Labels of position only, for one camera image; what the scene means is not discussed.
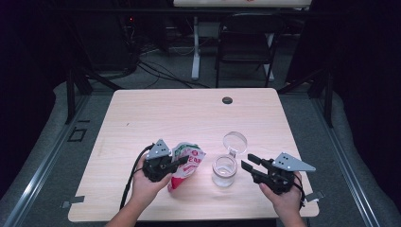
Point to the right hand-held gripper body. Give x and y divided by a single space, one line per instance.
282 179

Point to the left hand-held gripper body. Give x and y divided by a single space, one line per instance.
156 168

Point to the pink and white snack bag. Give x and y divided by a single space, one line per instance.
189 171

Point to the clear plastic jar with lid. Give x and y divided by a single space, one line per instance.
224 176

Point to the person's right hand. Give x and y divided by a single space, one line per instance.
287 203

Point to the person's left hand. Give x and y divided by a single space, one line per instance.
145 190

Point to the black metal stand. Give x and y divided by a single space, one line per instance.
329 104
71 97

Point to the white desk leg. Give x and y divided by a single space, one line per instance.
196 63

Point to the black folding chair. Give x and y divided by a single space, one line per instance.
242 60

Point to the dark curtain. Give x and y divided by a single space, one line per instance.
25 94
372 94

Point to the black computer tower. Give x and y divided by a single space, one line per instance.
104 44

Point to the white background desk top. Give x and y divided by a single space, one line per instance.
220 3

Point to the aluminium floor rail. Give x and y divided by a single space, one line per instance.
28 190
357 189

